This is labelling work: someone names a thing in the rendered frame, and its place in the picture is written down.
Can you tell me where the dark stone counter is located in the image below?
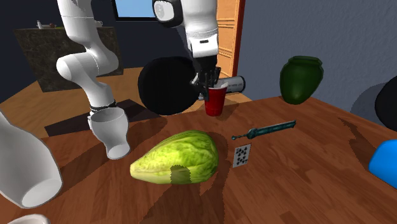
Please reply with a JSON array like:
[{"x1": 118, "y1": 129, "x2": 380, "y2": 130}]
[{"x1": 13, "y1": 20, "x2": 124, "y2": 93}]

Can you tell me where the teal toy sword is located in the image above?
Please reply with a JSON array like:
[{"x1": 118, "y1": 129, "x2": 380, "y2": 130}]
[{"x1": 230, "y1": 120, "x2": 297, "y2": 141}]

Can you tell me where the green cabbage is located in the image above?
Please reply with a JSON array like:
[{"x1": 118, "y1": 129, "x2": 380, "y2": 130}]
[{"x1": 129, "y1": 130, "x2": 220, "y2": 186}]

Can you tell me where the black round object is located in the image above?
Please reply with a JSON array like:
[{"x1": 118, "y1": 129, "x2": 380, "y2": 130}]
[{"x1": 137, "y1": 56, "x2": 203, "y2": 116}]

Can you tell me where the window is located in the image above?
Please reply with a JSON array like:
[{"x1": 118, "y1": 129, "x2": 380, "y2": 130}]
[{"x1": 111, "y1": 0, "x2": 157, "y2": 22}]

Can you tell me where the silver can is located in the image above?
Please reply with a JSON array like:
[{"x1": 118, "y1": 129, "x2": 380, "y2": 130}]
[{"x1": 217, "y1": 74, "x2": 247, "y2": 95}]

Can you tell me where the small white vase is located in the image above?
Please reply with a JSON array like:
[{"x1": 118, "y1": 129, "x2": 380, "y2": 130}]
[{"x1": 87, "y1": 107, "x2": 131, "y2": 161}]

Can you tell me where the large white vase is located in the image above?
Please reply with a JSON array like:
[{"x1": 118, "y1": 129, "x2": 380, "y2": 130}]
[{"x1": 0, "y1": 109, "x2": 64, "y2": 209}]

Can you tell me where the blue rounded object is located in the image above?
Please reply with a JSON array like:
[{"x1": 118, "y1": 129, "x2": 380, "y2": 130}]
[{"x1": 368, "y1": 139, "x2": 397, "y2": 190}]

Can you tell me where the black rounded object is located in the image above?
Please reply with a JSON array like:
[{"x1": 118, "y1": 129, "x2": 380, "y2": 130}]
[{"x1": 374, "y1": 75, "x2": 397, "y2": 132}]

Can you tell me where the white rounded object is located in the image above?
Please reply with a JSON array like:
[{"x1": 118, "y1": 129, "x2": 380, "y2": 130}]
[{"x1": 6, "y1": 213, "x2": 52, "y2": 224}]

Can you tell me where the dark green vase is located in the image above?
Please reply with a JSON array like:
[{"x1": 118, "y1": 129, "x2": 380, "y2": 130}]
[{"x1": 279, "y1": 55, "x2": 324, "y2": 106}]

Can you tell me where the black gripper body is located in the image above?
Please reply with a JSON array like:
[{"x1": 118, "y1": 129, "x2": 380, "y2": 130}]
[{"x1": 193, "y1": 55, "x2": 218, "y2": 77}]

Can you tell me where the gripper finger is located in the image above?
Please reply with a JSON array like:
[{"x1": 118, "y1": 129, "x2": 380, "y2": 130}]
[
  {"x1": 190, "y1": 71, "x2": 211, "y2": 101},
  {"x1": 210, "y1": 66, "x2": 222, "y2": 89}
]

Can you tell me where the playing card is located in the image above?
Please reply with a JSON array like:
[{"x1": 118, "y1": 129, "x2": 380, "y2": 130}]
[{"x1": 232, "y1": 143, "x2": 253, "y2": 169}]

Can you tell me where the red plastic cup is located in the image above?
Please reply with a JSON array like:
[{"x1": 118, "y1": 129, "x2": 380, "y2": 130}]
[{"x1": 204, "y1": 86, "x2": 229, "y2": 117}]

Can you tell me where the orange wooden door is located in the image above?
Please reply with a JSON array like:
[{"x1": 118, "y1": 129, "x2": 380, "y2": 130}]
[{"x1": 216, "y1": 0, "x2": 246, "y2": 79}]

